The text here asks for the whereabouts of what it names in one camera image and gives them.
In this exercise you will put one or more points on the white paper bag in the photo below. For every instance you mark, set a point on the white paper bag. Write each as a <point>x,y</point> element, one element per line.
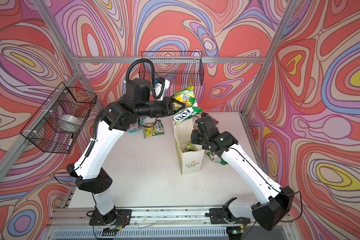
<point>190,156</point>

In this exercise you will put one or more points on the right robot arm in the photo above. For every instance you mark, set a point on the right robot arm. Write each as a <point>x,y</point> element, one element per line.
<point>272,202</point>

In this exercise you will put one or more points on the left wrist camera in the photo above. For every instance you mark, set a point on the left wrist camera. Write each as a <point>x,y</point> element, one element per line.
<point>161,85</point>

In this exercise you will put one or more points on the silver tape roll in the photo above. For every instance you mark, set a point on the silver tape roll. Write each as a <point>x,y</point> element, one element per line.
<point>71,120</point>

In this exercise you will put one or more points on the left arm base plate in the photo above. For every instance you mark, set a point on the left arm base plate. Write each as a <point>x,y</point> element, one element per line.
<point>116,217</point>

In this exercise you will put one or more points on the teal Fox's candy bag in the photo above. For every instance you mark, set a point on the teal Fox's candy bag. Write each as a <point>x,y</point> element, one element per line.
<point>136,127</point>

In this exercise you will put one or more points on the black wire basket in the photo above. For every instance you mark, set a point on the black wire basket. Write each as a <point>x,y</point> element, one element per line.
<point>46,131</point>
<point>181,68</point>

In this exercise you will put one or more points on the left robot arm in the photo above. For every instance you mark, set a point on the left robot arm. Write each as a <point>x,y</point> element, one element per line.
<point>143,98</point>

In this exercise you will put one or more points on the green Fox's spring tea bag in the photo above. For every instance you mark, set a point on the green Fox's spring tea bag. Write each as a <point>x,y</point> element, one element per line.
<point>215,158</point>

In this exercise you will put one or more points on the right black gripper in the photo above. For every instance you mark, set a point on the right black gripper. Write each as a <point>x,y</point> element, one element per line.
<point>194,138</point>

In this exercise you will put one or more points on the black marker pen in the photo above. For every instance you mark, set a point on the black marker pen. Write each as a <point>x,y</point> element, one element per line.
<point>69,144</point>

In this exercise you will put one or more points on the purple Fox's berries bag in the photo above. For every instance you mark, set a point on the purple Fox's berries bag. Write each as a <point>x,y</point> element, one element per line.
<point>215,121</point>

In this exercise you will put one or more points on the black wire basket left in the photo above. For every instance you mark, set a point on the black wire basket left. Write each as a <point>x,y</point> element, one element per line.
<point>46,131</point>

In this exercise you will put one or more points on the yellow-green Fox's bag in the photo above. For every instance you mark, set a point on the yellow-green Fox's bag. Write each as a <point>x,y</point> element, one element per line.
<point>186,96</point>
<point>154,129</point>

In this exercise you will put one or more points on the black wire basket back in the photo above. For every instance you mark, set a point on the black wire basket back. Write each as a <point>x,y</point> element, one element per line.
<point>181,68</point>

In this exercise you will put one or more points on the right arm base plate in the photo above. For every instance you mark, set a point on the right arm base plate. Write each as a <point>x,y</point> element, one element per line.
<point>222,215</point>

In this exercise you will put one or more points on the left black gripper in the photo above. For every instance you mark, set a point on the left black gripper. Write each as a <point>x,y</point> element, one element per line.
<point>168,103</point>

